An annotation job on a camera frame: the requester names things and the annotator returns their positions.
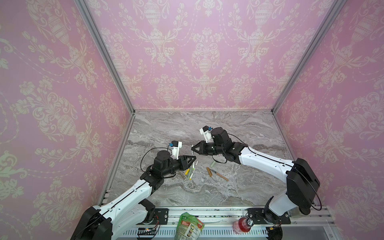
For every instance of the aluminium right corner post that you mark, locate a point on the aluminium right corner post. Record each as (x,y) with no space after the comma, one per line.
(319,35)

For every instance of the aluminium left corner post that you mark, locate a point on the aluminium left corner post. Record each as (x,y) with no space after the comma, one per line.
(101,46)

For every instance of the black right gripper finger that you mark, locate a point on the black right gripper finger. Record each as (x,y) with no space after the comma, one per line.
(199,145)
(200,151)

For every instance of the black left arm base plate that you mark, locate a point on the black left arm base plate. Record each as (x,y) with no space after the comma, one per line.
(157,216)

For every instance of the red emergency stop button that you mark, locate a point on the red emergency stop button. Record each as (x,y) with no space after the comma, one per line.
(243,225)

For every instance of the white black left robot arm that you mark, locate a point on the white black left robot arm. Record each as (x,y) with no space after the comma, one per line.
(110,221)

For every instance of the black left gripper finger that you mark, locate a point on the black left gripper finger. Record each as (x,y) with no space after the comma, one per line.
(190,162)
(190,158)

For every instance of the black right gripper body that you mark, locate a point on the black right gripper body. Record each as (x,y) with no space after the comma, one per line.
(204,148)

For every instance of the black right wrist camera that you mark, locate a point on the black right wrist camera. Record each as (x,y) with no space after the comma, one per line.
(218,136)

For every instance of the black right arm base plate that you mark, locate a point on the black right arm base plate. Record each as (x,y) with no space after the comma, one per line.
(260,216)

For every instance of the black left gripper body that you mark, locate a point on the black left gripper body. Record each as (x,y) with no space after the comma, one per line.
(182,167)

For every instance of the aluminium corner post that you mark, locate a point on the aluminium corner post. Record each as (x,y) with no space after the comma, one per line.
(319,35)
(101,46)

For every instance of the orange pen cap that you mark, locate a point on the orange pen cap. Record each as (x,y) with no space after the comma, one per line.
(209,171)

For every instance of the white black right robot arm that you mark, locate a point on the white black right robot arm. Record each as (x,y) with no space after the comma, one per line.
(301,182)

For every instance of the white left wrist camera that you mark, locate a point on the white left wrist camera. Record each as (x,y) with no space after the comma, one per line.
(175,147)

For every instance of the white pen yellow tip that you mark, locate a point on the white pen yellow tip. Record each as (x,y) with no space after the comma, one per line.
(194,165)

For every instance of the green snack bag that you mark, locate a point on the green snack bag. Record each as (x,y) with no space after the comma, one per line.
(189,227)

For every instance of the aluminium front rail frame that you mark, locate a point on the aluminium front rail frame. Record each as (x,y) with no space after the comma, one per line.
(219,221)

